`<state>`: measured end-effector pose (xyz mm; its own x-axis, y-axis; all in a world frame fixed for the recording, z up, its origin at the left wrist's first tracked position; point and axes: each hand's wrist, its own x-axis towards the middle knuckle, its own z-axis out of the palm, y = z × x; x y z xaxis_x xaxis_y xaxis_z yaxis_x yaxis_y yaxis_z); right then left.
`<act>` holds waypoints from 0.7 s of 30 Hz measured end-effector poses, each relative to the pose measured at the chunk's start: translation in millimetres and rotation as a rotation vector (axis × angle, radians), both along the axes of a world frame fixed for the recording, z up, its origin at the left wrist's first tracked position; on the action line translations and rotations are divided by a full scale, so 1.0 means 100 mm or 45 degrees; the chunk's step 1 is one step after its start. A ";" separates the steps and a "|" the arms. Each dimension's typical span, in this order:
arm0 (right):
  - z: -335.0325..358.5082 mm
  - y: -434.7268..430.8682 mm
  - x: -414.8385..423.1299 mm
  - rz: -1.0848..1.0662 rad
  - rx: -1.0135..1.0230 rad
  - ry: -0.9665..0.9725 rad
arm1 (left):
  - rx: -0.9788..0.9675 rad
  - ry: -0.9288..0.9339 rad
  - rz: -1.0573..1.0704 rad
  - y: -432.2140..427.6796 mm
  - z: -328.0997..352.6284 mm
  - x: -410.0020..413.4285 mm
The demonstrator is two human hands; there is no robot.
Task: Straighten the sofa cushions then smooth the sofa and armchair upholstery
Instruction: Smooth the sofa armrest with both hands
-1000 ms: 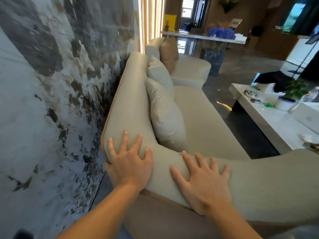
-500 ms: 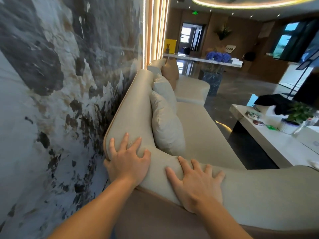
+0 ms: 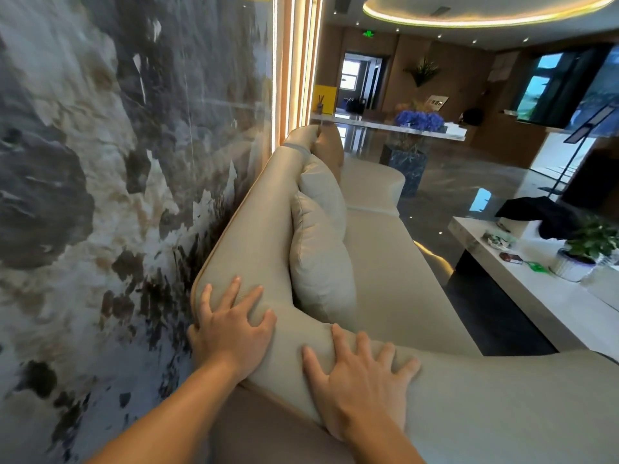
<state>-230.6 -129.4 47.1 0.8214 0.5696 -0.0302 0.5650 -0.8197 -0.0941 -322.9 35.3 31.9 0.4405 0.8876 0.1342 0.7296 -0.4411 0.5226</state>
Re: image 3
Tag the dark red small case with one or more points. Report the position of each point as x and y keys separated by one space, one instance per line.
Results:
x=510 y=258

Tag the small slanted plaque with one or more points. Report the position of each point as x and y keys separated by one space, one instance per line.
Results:
x=437 y=102

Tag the beige fabric sofa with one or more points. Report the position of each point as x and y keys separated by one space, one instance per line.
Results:
x=396 y=275

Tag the white box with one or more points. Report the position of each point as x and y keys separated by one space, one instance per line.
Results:
x=602 y=287

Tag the green exit sign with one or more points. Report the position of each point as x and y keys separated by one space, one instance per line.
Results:
x=368 y=33

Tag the person's left hand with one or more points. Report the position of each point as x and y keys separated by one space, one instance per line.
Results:
x=232 y=333

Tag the patterned small pouch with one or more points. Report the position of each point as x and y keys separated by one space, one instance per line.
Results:
x=499 y=240

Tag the beige square cushion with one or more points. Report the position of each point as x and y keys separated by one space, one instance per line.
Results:
x=324 y=188
x=319 y=265

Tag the green packet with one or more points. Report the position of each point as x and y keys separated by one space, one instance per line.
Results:
x=536 y=267

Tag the person's right hand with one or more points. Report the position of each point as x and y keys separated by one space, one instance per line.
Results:
x=362 y=396

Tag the wall green plant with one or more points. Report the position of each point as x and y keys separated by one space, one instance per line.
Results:
x=423 y=71

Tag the reed diffuser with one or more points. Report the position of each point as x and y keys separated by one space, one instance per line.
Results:
x=319 y=107

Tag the potted green plant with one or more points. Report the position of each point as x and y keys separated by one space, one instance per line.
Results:
x=587 y=246

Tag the white coffee table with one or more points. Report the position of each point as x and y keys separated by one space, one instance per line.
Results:
x=541 y=299

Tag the person's left forearm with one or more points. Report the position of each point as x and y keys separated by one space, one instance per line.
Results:
x=169 y=420

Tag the dark marble pedestal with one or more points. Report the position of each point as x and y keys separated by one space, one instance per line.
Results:
x=406 y=169

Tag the long white counter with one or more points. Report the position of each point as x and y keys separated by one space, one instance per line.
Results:
x=372 y=124

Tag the blue flower bouquet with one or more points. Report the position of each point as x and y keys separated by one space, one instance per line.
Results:
x=418 y=121

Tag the lit wooden slat panel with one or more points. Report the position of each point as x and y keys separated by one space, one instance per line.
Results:
x=297 y=62

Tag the black bag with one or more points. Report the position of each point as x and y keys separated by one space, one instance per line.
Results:
x=473 y=116
x=541 y=214

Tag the yellow panel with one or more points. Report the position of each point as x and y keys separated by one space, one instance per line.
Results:
x=329 y=98

